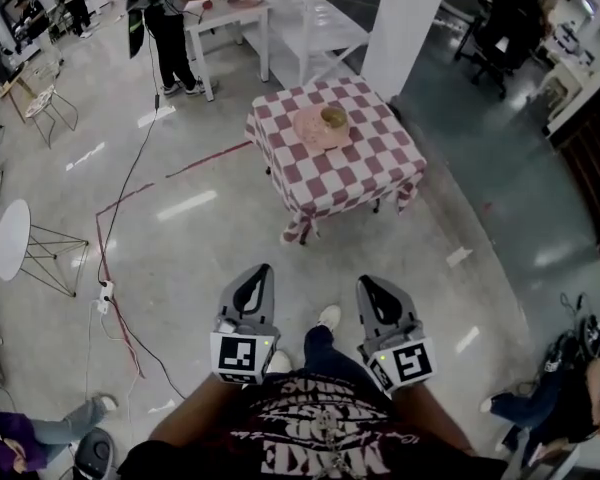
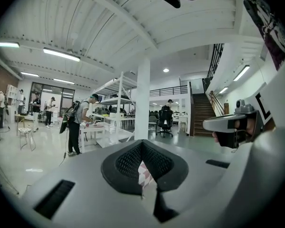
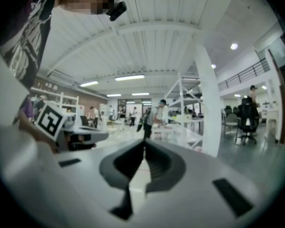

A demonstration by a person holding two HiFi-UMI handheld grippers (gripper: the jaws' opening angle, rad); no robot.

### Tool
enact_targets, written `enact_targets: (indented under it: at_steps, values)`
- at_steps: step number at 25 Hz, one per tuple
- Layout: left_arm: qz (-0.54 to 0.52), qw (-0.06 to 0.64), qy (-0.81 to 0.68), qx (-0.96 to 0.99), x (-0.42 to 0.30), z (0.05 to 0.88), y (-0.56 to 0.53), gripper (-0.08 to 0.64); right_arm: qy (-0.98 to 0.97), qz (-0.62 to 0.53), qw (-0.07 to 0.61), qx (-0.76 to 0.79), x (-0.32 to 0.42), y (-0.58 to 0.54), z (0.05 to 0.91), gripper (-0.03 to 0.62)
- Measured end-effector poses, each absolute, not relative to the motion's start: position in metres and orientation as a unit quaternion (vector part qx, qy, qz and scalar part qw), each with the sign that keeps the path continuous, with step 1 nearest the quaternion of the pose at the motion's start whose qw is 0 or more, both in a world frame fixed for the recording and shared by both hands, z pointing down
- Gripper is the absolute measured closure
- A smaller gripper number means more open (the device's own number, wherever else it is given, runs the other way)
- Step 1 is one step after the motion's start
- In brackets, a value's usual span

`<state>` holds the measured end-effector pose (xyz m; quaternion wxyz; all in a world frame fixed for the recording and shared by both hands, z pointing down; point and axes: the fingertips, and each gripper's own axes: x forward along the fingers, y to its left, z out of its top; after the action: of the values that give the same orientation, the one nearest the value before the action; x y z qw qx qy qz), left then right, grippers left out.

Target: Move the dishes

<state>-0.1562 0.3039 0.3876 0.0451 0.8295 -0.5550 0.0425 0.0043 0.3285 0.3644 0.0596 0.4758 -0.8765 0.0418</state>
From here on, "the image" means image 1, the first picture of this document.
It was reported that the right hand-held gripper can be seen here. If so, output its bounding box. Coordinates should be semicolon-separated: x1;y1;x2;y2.
356;274;437;394

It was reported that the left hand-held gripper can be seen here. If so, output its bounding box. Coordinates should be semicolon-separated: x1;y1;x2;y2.
209;263;281;387

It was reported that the olive brown bowl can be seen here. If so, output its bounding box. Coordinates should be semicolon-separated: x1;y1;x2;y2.
319;106;350;130

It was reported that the person's right forearm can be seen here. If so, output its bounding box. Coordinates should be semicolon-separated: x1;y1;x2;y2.
394;380;476;457

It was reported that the person's left forearm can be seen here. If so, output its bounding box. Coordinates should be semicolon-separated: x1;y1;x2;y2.
147;372;246;444

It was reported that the person's right white shoe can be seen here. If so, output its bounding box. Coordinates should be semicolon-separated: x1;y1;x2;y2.
317;304;342;333

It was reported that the person's white shoe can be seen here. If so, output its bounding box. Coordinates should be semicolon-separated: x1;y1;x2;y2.
317;304;342;333
267;350;293;375

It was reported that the person's left white shoe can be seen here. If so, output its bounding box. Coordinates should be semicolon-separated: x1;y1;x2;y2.
267;350;293;375

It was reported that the small dark-legged table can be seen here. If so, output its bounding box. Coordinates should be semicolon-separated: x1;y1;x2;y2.
264;166;381;247

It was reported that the white power strip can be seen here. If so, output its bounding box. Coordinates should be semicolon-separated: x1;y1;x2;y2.
97;280;116;315

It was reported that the black printed t-shirt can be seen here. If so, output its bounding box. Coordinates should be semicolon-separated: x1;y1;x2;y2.
117;372;509;480

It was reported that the pink white checkered tablecloth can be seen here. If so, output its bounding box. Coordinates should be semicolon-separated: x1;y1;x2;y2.
244;76;428;245

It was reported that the grey round device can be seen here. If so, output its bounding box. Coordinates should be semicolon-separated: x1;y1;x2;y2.
73;427;116;480

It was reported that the white round side table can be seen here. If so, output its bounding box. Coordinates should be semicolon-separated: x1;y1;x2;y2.
0;198;90;298

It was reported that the dark wooden staircase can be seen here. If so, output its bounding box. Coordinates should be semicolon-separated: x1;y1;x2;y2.
549;82;600;257

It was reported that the black office chair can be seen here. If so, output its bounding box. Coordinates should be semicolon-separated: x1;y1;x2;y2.
454;0;511;100

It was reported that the white metal shelving rack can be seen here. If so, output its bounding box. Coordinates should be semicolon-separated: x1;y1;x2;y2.
219;0;386;85

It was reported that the white square table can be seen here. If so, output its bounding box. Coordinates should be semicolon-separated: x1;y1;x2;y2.
182;0;272;103

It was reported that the white square pillar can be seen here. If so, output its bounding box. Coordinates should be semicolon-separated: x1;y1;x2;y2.
359;0;455;104

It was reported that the silver chain necklace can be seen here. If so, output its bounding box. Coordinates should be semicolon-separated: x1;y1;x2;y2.
314;407;351;480

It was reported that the thin white cable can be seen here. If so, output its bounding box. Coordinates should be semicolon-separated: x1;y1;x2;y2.
82;300;146;480

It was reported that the long black cable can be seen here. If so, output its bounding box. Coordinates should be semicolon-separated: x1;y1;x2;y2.
97;17;189;399

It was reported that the wire chair with patterned seat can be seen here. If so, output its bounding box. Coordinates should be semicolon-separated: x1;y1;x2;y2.
23;83;80;149

